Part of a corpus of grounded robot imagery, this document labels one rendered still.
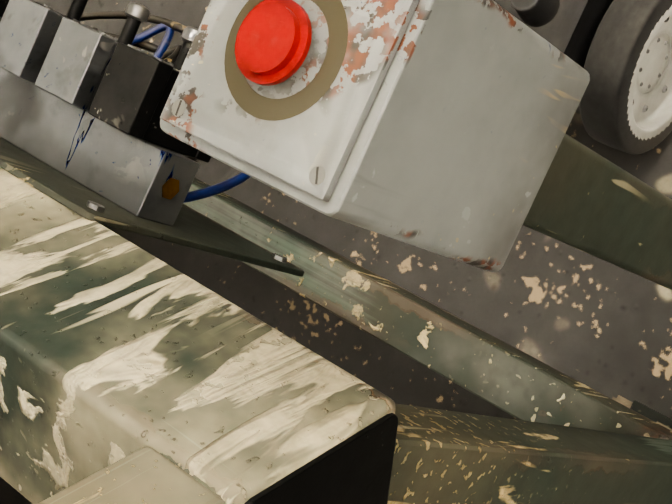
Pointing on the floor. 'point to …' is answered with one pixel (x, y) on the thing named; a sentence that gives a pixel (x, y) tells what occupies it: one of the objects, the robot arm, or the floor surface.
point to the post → (605, 213)
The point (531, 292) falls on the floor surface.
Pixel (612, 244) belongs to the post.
